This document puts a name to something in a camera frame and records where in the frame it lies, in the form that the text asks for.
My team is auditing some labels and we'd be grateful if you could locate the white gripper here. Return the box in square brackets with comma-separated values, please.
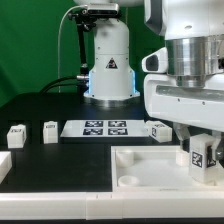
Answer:
[144, 74, 224, 161]

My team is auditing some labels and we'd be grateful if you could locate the white square table top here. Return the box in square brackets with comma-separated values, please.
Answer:
[111, 146, 224, 192]

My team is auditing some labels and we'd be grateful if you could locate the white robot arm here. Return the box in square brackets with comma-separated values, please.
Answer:
[74, 0, 224, 141]

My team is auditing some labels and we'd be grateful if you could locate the white U-shaped obstacle fence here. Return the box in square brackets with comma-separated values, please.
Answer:
[0, 149, 224, 221]

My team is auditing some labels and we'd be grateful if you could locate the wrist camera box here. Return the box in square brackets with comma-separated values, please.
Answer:
[142, 47, 168, 74]

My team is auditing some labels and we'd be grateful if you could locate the white marker base plate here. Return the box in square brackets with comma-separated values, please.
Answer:
[61, 120, 147, 138]

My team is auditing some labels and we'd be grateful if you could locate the black cable bundle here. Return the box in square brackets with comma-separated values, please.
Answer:
[39, 76, 81, 94]

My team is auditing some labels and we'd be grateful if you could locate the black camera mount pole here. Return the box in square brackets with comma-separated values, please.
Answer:
[69, 9, 96, 92]

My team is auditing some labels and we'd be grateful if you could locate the rear camera bar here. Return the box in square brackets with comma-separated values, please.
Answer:
[87, 3, 119, 16]

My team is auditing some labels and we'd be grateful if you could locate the white cable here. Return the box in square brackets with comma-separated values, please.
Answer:
[57, 4, 84, 94]

